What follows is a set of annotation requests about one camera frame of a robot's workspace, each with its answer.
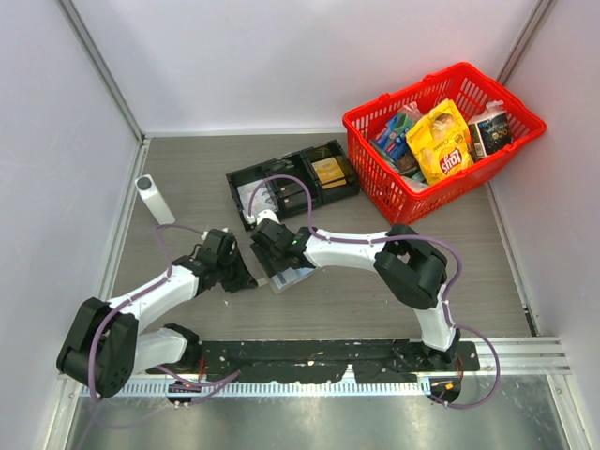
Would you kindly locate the green sponge pack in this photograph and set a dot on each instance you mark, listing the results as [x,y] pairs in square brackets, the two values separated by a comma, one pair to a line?
[401,124]

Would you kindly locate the black coffee package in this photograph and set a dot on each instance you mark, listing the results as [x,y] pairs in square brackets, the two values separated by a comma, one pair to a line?
[490,133]

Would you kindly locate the blue toothpaste box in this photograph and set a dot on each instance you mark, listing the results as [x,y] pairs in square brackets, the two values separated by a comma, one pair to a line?
[389,146]

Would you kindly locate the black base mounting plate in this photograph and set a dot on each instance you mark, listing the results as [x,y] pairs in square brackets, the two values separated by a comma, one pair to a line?
[322,361]

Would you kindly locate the red plastic shopping basket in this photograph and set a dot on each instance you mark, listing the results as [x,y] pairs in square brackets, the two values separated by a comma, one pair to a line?
[472,91]

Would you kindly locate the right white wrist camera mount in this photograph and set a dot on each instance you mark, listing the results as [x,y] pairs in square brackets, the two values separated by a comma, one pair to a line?
[256,219]

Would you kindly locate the yellow Lays chips bag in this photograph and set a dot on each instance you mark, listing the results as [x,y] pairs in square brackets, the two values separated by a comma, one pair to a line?
[441,142]

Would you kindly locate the gold cards stack in tray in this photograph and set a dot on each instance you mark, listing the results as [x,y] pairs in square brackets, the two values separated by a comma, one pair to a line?
[330,173]

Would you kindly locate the black cards stack in tray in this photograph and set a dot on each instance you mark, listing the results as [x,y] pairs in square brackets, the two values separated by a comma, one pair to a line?
[292,195]

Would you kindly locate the white cylindrical bottle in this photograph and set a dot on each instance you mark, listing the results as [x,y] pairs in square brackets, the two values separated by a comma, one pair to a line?
[153,200]

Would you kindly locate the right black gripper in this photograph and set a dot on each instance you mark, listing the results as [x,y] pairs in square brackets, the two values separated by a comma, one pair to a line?
[272,265]

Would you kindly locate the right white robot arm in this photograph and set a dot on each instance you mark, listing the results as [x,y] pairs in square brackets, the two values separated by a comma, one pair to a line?
[408,263]

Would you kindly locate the white cards stack in tray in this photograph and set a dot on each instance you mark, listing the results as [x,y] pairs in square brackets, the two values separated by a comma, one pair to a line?
[263,198]

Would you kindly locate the black three-compartment card tray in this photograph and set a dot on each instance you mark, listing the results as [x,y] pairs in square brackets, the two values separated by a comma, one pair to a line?
[296,167]

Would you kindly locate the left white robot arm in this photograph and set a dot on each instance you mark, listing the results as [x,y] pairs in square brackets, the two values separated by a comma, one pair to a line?
[107,342]

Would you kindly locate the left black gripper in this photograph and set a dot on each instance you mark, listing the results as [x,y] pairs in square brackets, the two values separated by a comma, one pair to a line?
[244,278]

